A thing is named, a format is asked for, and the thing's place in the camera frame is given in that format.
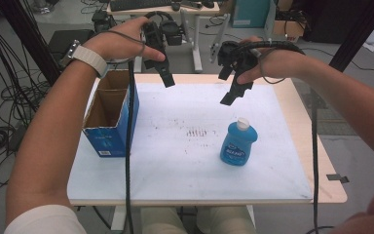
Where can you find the person's left hand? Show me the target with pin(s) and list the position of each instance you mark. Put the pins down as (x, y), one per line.
(120, 45)

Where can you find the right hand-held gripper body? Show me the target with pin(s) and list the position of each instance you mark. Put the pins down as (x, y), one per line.
(240, 58)

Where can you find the person's right leg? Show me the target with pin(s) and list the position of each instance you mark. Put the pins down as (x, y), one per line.
(227, 222)

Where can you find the black metal frame post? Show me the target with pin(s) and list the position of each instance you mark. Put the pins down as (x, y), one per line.
(22, 35)
(360, 32)

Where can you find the blue bottle with white cap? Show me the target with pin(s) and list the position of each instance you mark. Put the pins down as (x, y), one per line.
(237, 146)

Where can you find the white sleeve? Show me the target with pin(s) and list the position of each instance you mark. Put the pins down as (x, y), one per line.
(45, 222)

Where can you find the black computer mouse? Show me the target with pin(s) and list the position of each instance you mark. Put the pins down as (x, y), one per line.
(175, 6)

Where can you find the person's leg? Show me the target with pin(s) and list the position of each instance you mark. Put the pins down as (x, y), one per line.
(162, 222)
(227, 222)

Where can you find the black electronic device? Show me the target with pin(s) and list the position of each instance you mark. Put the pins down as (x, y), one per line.
(102, 21)

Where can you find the person's right hand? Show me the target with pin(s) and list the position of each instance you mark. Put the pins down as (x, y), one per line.
(282, 65)

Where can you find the white table leg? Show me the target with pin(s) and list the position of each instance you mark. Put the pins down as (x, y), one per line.
(118, 217)

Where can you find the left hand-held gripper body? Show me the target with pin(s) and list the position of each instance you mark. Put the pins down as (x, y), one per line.
(172, 32)

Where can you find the white table mat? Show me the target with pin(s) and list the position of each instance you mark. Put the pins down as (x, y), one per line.
(175, 169)

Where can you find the black computer case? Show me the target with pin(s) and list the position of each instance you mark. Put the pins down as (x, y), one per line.
(71, 40)

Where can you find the wristwatch with white band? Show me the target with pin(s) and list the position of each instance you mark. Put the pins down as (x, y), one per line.
(91, 57)

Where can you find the brown cardboard box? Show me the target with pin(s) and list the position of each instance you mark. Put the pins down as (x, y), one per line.
(289, 28)

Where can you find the black tape strip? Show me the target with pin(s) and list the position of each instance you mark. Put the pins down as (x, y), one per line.
(334, 177)

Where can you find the light wooden background desk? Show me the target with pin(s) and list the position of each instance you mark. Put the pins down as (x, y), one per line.
(194, 9)

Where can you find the blue cardboard box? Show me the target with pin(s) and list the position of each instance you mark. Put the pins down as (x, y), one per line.
(110, 139)

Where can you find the teal box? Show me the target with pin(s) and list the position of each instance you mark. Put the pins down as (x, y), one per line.
(250, 13)

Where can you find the metal tread base plate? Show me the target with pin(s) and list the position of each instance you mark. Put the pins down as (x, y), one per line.
(331, 126)

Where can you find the person's left leg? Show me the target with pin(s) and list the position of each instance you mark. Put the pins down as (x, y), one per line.
(162, 222)

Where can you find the black keyboard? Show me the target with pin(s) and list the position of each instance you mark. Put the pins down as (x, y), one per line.
(136, 4)

